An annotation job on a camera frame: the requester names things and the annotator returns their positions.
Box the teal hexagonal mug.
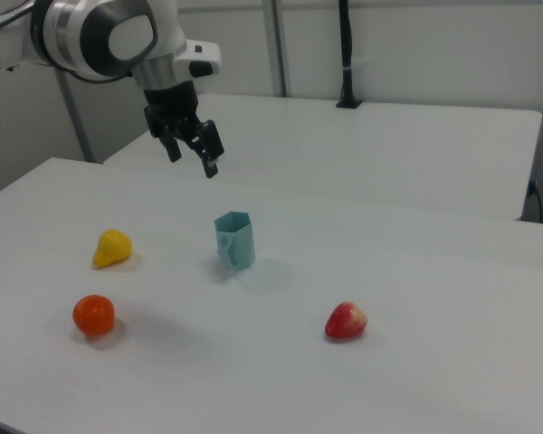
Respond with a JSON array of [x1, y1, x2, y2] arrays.
[[214, 211, 257, 273]]

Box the black pole with base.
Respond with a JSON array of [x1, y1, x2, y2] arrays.
[[335, 0, 364, 110]]

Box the yellow toy pear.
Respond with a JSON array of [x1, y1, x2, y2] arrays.
[[91, 229, 133, 270]]

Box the grey metal partition post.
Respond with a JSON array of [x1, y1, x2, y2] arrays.
[[261, 0, 291, 99], [53, 67, 96, 164]]

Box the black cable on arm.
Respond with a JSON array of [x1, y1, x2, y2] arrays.
[[0, 6, 135, 86]]

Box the red toy strawberry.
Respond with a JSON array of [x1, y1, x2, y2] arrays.
[[324, 301, 369, 340]]

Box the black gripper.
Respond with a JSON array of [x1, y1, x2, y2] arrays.
[[142, 80, 225, 180]]

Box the orange toy fruit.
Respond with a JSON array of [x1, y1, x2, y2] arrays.
[[72, 294, 116, 336]]

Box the black wall cable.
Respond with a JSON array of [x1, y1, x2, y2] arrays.
[[526, 179, 543, 223]]

